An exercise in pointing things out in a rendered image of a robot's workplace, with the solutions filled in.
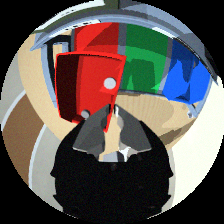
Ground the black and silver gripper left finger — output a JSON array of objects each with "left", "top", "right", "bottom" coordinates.
[{"left": 50, "top": 104, "right": 111, "bottom": 178}]

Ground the red plastic bin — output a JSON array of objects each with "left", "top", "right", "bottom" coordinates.
[{"left": 55, "top": 51, "right": 127, "bottom": 132}]

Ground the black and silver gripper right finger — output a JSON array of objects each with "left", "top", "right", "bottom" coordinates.
[{"left": 114, "top": 104, "right": 174, "bottom": 178}]

